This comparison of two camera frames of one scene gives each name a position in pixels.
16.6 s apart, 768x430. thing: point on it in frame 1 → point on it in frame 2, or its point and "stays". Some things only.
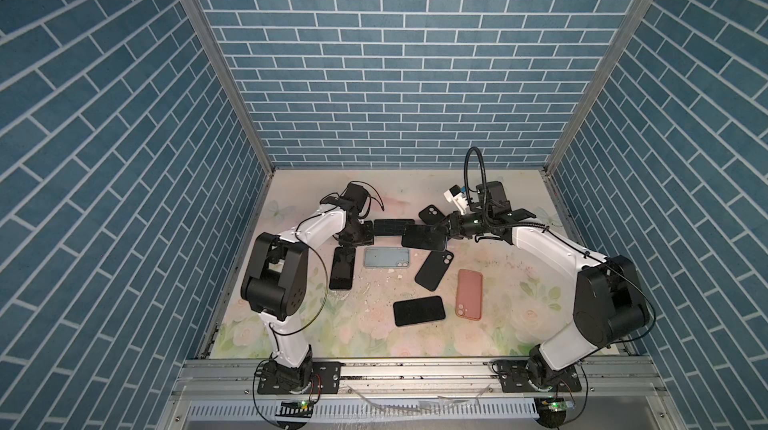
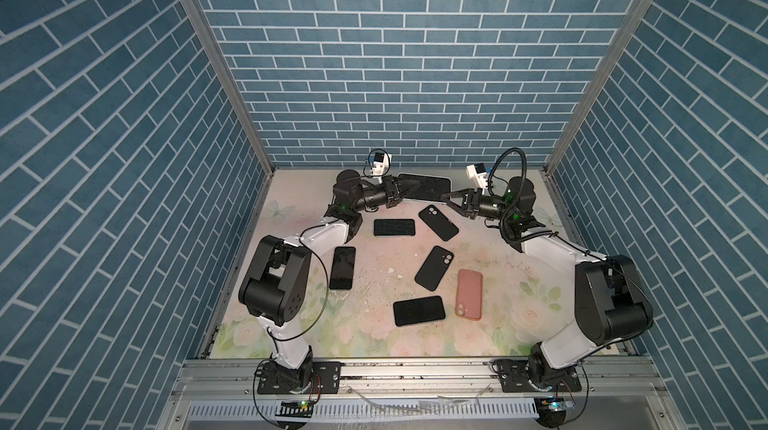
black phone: x=391 y=226 stays
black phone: x=342 y=268 stays
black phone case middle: x=433 y=269 stays
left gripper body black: x=359 y=234 → x=381 y=195
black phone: x=424 y=237 → x=431 y=187
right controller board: x=551 y=411 stays
